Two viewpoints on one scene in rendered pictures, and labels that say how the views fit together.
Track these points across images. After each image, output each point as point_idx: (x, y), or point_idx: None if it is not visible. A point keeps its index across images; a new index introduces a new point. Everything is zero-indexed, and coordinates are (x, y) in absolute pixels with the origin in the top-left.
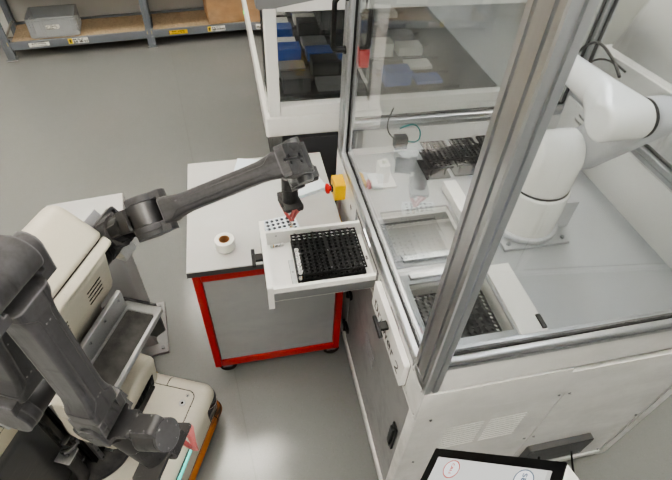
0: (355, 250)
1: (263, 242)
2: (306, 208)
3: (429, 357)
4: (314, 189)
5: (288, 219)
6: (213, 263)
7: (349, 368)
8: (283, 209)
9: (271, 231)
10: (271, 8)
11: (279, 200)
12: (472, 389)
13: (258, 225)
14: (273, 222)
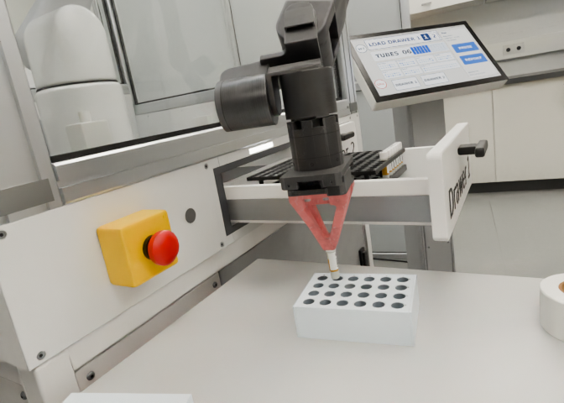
0: (287, 163)
1: (448, 138)
2: (221, 363)
3: (349, 66)
4: (117, 399)
5: (340, 232)
6: None
7: None
8: (352, 176)
9: (413, 178)
10: None
11: (347, 172)
12: None
13: (426, 359)
14: (374, 300)
